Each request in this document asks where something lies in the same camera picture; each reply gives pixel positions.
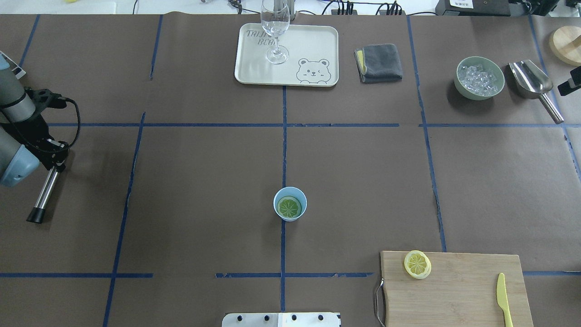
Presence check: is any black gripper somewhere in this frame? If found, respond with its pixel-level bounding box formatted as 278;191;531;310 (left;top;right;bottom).
9;89;70;172

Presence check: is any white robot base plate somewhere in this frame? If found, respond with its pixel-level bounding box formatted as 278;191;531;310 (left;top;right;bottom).
222;311;342;327

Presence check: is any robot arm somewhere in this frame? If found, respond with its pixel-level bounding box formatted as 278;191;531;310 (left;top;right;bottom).
0;56;72;188

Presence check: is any blue paper cup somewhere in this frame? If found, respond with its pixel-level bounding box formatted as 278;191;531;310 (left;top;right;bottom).
273;187;308;222

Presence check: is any steel ice scoop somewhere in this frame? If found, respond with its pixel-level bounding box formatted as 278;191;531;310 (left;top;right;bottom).
508;59;565;124

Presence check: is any yellow lemon half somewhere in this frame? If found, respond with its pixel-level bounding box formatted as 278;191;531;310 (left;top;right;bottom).
403;250;432;279

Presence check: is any clear wine glass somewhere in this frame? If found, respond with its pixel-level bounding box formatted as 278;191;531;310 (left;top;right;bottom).
260;0;291;65

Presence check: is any green lime slice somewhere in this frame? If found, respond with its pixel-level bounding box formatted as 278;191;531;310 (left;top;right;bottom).
276;195;302;221

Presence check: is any cream bear tray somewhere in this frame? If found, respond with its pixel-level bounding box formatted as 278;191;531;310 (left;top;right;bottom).
234;23;340;87

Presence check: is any grey folded cloth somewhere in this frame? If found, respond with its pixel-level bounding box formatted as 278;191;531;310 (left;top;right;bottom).
354;44;403;84

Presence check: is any green bowl of ice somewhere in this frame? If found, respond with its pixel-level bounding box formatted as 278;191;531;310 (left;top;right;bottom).
453;56;506;101

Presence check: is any bamboo cutting board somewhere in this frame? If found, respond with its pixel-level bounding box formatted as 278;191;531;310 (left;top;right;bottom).
379;251;533;327

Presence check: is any yellow plastic knife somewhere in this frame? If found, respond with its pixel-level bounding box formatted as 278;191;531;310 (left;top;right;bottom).
496;272;514;327

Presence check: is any steel muddler black tip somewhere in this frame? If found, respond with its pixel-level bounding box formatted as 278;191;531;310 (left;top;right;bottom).
26;166;60;224

